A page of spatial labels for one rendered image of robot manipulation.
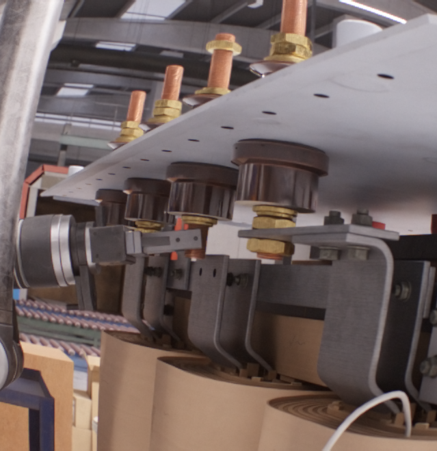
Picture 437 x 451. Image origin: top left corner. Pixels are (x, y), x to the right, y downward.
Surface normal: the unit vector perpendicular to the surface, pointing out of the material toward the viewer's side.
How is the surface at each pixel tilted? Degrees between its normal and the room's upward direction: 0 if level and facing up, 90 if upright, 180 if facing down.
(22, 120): 87
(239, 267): 90
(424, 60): 180
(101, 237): 90
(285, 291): 90
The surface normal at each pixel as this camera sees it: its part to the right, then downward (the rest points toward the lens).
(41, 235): -0.04, -0.49
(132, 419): -0.63, -0.13
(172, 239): 0.00, -0.07
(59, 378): 0.33, -0.02
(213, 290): -0.94, -0.14
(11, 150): 0.69, -0.03
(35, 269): 0.04, 0.45
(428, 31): 0.06, 1.00
